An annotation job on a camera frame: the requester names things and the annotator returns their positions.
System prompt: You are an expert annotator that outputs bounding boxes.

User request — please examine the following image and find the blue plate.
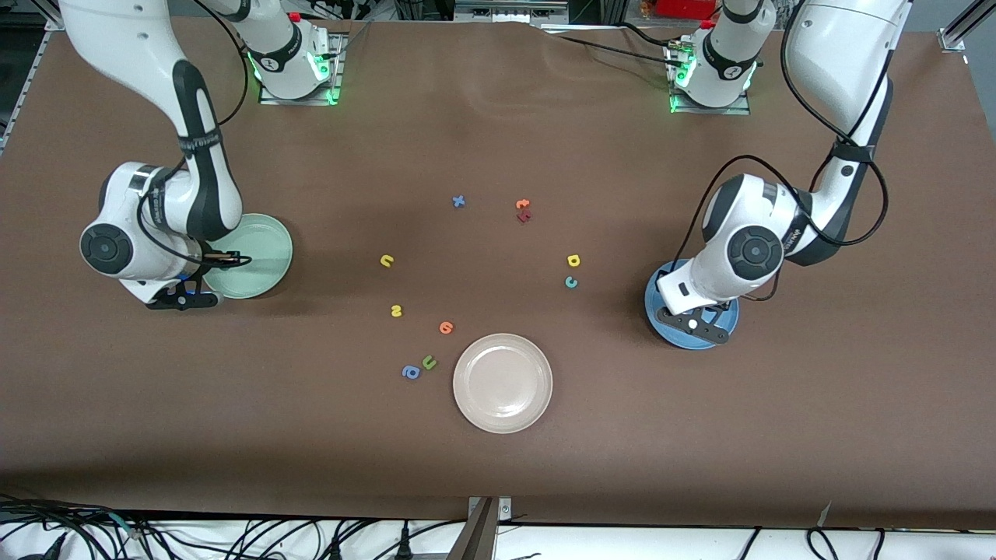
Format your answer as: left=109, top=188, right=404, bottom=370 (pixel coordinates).
left=644, top=259, right=739, bottom=350

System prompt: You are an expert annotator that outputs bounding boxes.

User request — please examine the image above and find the green plate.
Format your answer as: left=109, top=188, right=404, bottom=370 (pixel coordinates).
left=204, top=214, right=294, bottom=299

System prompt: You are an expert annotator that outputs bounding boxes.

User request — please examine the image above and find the beige plate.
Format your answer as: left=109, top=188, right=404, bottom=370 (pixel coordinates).
left=453, top=333, right=553, bottom=434

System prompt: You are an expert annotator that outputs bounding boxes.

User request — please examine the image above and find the brown table cover sheet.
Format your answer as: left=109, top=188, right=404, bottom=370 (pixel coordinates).
left=0, top=14, right=996, bottom=530

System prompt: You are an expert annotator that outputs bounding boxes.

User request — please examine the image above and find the red background box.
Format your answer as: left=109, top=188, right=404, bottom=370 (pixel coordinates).
left=658, top=0, right=717, bottom=20

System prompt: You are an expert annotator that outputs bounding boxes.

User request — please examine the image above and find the grey metal background box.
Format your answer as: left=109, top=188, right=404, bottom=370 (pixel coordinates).
left=455, top=0, right=569, bottom=24

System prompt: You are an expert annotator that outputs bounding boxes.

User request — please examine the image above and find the aluminium corner strut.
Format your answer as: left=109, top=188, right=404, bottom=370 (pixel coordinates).
left=938, top=0, right=996, bottom=51

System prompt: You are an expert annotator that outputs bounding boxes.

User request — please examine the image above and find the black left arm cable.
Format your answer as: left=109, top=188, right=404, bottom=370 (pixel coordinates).
left=689, top=0, right=892, bottom=303

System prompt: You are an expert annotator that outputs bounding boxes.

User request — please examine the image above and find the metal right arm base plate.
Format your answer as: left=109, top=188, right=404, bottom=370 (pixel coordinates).
left=259, top=31, right=345, bottom=107

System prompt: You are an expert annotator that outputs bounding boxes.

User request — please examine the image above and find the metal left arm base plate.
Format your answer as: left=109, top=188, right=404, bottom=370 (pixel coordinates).
left=669, top=43, right=752, bottom=116

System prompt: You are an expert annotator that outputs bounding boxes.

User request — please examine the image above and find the aluminium table edge rail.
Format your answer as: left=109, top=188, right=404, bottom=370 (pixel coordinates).
left=0, top=31, right=41, bottom=156

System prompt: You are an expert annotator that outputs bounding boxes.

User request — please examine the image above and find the black base power cable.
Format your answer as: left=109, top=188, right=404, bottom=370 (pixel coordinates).
left=545, top=22, right=689, bottom=69

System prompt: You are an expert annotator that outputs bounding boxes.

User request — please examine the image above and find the aluminium frame profile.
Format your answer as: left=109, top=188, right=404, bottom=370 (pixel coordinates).
left=447, top=496, right=512, bottom=560

